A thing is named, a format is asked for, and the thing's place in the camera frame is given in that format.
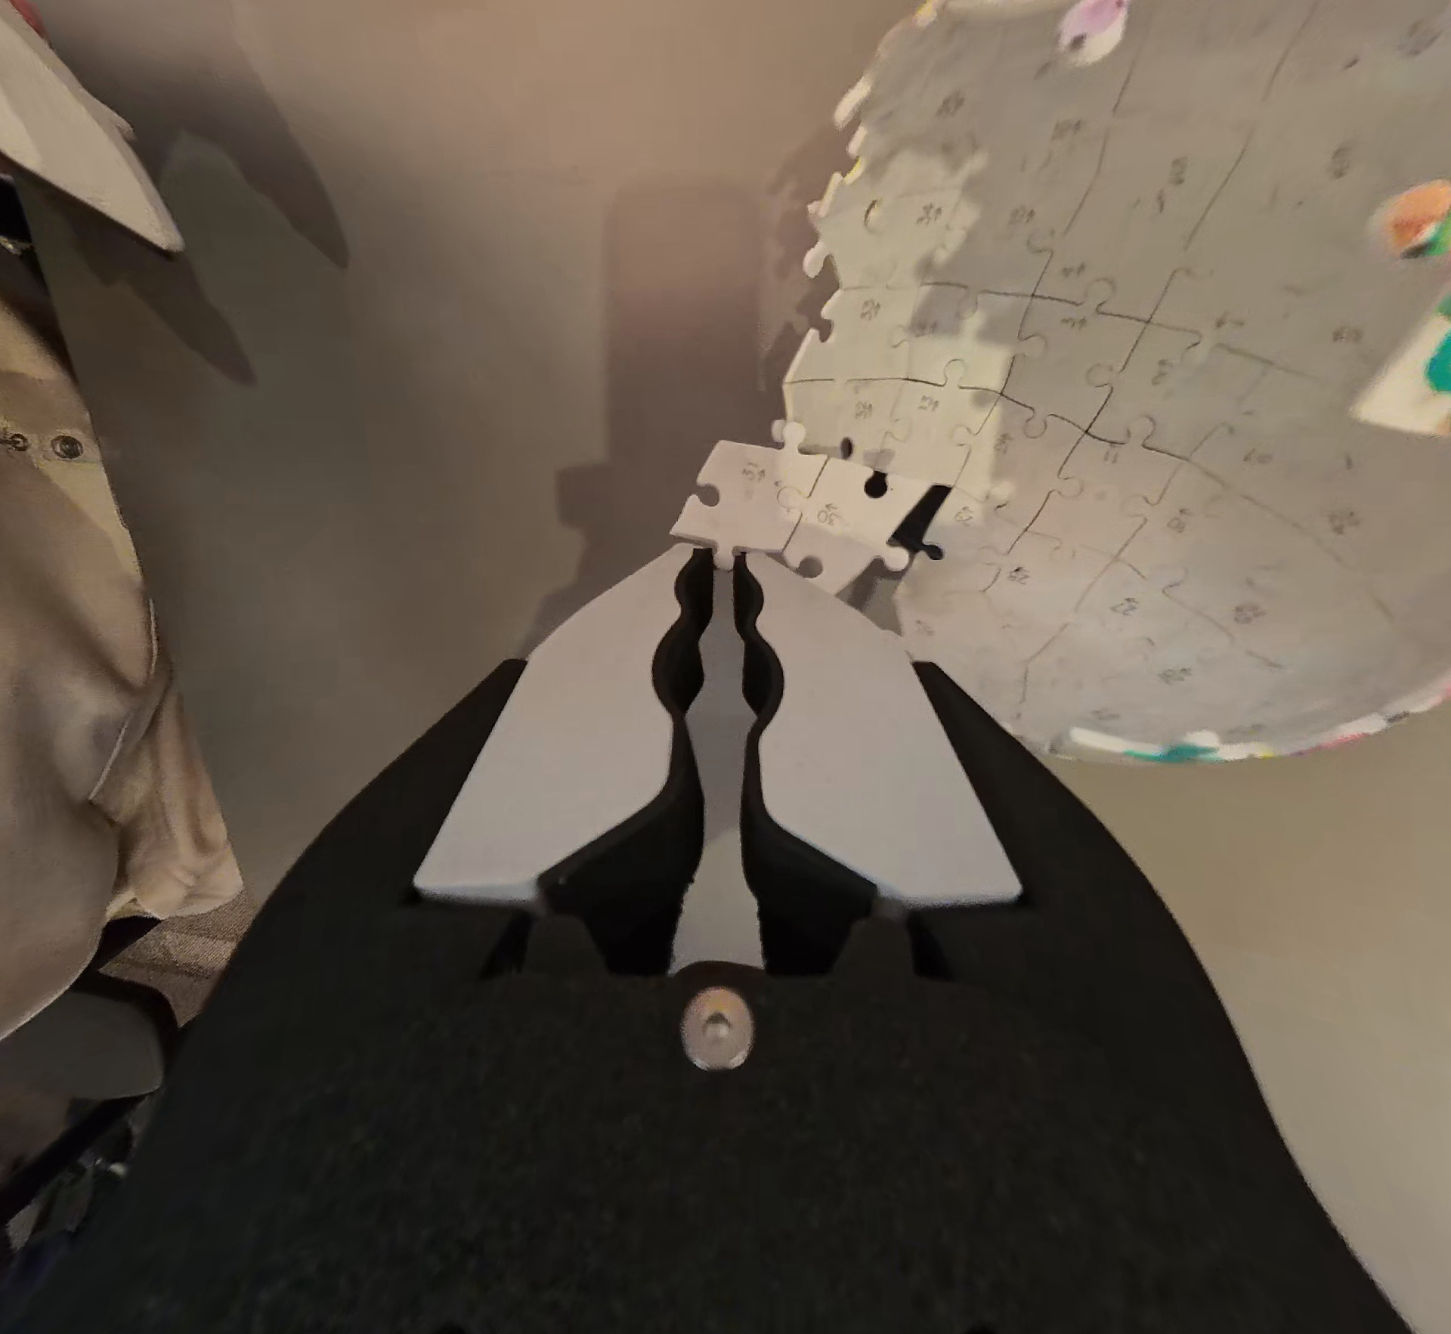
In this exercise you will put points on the colourful puzzle ball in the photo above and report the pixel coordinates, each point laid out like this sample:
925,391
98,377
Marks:
1133,337

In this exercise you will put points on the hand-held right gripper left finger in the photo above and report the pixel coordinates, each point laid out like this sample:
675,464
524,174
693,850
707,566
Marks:
567,767

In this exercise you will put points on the joined white puzzle pieces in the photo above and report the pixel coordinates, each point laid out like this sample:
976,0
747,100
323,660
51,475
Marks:
749,501

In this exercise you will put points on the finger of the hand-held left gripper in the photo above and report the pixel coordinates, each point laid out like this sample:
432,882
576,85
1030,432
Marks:
68,133

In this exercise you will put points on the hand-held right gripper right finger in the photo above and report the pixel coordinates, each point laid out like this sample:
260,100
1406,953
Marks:
873,778

